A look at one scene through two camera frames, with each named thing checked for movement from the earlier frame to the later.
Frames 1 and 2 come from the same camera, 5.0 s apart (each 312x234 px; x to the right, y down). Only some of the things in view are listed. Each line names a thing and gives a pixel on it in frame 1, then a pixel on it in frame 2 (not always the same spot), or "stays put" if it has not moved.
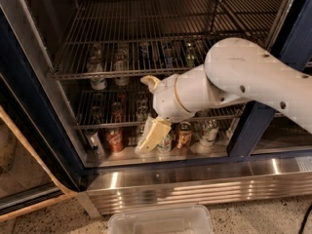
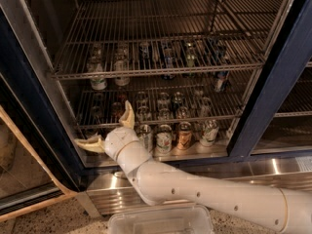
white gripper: x=165 y=97 → x=119 y=140
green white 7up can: x=96 y=64 stays put
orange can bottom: x=184 y=135 stays put
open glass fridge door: x=40 y=160 stays put
